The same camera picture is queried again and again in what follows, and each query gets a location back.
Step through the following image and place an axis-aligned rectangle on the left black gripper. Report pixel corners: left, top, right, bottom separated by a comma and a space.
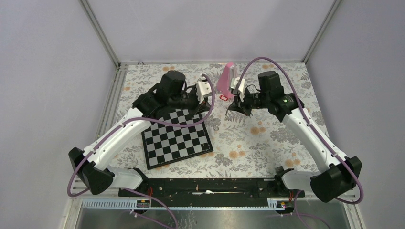
169, 87, 212, 119

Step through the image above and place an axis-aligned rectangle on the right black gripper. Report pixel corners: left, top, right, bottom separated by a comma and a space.
228, 87, 270, 117

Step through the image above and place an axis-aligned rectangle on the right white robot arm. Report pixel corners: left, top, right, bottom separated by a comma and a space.
228, 71, 362, 203

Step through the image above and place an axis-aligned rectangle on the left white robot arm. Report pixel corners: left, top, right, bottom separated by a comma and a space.
67, 70, 215, 198

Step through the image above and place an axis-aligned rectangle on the red key tag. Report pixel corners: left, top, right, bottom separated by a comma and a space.
219, 95, 228, 101

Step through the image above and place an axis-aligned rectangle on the pink metronome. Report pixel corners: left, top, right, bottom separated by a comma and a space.
216, 62, 238, 99

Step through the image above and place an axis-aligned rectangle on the floral table mat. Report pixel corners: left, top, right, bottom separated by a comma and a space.
111, 63, 316, 178

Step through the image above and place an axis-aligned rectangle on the black white chessboard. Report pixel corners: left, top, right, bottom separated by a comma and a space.
141, 123, 213, 170

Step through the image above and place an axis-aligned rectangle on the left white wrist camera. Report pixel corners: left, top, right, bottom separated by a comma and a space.
196, 73, 212, 104

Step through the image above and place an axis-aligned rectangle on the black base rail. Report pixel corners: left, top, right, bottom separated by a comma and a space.
118, 178, 298, 209

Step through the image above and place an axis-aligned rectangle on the white slotted cable duct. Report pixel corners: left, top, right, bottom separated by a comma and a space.
82, 198, 286, 211

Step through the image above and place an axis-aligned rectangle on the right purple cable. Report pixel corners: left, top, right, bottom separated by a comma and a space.
235, 57, 364, 229

